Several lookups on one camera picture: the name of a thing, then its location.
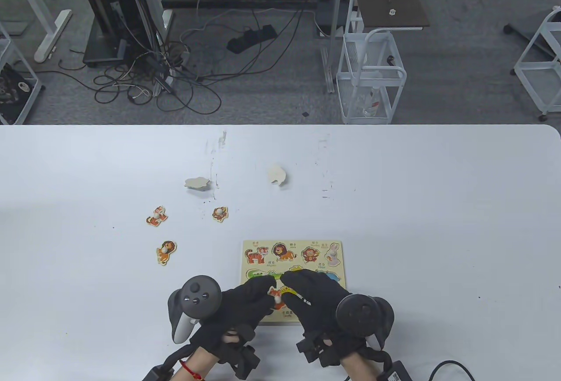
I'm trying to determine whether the person's left hand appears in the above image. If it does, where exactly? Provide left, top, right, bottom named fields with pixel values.
left=188, top=276, right=277, bottom=364

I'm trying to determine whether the person's right hand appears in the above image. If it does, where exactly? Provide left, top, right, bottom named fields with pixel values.
left=280, top=268, right=387, bottom=367

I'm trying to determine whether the wooden animal puzzle frame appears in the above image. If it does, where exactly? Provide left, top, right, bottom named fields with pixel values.
left=242, top=240, right=347, bottom=325

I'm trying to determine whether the lion puzzle piece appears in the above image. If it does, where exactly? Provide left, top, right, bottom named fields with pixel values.
left=156, top=241, right=178, bottom=266

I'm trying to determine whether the tiger puzzle piece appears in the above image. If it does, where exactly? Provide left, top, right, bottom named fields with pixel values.
left=146, top=206, right=168, bottom=227

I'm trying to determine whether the person's right forearm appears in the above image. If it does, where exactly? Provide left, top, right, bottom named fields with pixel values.
left=342, top=353, right=388, bottom=381

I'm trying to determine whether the black forearm box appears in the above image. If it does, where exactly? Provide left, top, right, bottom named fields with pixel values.
left=377, top=360, right=412, bottom=381
left=142, top=366, right=174, bottom=381

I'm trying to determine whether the person's left forearm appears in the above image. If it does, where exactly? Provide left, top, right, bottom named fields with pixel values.
left=169, top=346, right=220, bottom=381

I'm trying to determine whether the black grey hand controller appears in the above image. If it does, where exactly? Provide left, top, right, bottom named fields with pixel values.
left=335, top=293, right=395, bottom=350
left=168, top=275, right=221, bottom=345

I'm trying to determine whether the clear spray bottle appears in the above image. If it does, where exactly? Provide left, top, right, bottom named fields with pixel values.
left=363, top=87, right=381, bottom=118

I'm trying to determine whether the white metal trolley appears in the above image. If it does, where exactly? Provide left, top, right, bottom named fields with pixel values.
left=0, top=21, right=43, bottom=126
left=512, top=6, right=561, bottom=121
left=336, top=0, right=407, bottom=125

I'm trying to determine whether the white power strip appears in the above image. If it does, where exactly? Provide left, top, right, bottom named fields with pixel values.
left=151, top=72, right=176, bottom=97

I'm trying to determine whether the black power strip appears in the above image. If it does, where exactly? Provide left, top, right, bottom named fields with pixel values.
left=226, top=24, right=278, bottom=54

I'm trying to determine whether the dark patterned bag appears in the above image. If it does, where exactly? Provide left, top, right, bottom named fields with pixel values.
left=0, top=63, right=36, bottom=125

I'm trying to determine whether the black chair leg with caster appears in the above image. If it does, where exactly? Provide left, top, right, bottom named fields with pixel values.
left=503, top=21, right=554, bottom=58

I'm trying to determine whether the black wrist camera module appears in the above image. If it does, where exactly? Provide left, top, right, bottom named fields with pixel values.
left=296, top=330, right=344, bottom=367
left=221, top=331, right=261, bottom=379

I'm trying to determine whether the red string bracelet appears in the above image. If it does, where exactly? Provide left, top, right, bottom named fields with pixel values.
left=179, top=358, right=206, bottom=379

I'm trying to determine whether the thick black cable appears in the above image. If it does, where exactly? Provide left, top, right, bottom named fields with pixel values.
left=427, top=360, right=476, bottom=381

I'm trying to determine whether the tangle of black cables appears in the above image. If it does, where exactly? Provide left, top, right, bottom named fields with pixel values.
left=57, top=26, right=223, bottom=115

